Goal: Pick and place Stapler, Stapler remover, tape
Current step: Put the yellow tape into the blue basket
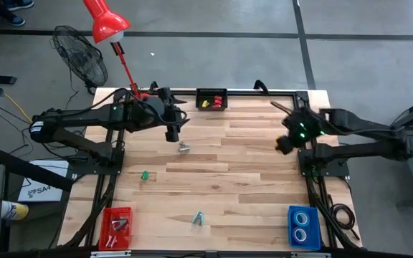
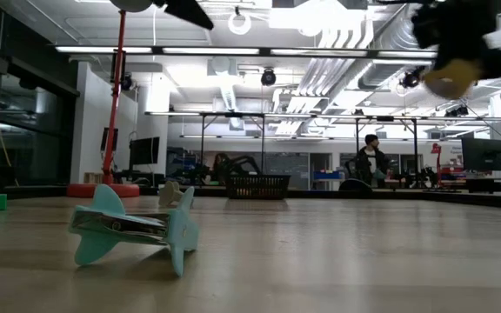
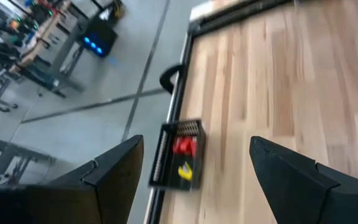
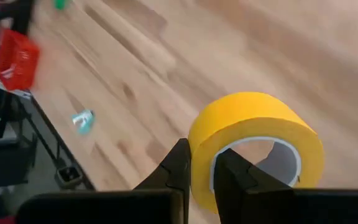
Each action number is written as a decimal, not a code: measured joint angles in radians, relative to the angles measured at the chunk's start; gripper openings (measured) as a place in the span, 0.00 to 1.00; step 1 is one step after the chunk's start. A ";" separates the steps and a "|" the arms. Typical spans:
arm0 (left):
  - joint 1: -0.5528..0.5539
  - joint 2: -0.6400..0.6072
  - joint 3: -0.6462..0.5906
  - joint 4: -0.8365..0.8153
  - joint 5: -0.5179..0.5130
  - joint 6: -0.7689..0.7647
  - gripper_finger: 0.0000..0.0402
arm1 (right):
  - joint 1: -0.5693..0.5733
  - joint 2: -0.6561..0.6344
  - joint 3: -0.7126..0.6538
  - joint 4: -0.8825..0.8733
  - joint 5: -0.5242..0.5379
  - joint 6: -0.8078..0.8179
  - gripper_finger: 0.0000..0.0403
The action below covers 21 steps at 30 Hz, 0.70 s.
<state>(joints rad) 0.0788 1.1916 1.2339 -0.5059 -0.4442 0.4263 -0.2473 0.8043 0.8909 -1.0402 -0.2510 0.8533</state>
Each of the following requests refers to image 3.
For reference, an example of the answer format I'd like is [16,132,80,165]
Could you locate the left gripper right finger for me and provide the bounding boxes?
[249,135,358,224]

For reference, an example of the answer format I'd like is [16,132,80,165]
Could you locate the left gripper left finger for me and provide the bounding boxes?
[0,134,145,224]

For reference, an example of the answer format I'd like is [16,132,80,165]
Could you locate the black plastic basket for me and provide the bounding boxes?
[147,118,207,191]

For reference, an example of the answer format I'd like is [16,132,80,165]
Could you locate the wooden workbench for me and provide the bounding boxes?
[7,0,86,99]

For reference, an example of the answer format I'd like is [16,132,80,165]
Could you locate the black computer blue lights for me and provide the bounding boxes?
[82,17,119,58]

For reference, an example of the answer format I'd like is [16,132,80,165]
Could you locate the grey metal table frame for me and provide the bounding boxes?
[0,133,57,186]

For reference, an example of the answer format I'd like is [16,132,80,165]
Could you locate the black arched handle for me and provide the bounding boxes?
[159,63,185,95]

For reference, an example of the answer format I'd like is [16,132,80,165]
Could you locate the black aluminium table frame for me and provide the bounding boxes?
[143,0,295,224]

